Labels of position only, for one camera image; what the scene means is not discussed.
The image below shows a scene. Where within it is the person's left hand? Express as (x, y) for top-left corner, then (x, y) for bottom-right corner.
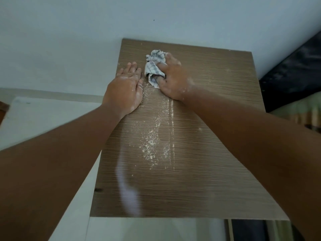
(101, 62), (144, 120)

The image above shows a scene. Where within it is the person's right hand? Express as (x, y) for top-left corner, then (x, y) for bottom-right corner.
(156, 53), (196, 102)

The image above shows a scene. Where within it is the white powder spill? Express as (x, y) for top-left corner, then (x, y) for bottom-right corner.
(139, 85), (176, 171)

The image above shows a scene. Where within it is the person's right forearm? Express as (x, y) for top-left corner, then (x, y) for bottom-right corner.
(181, 86), (321, 241)

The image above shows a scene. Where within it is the person's left forearm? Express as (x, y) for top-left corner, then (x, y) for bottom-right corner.
(0, 104), (122, 241)

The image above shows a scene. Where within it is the black leather cushion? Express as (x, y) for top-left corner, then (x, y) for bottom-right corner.
(258, 30), (321, 113)

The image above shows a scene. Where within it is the white checked cleaning cloth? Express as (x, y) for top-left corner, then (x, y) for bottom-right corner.
(144, 50), (168, 89)

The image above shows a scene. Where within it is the green striped fabric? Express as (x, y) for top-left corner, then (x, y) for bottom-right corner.
(270, 91), (321, 134)

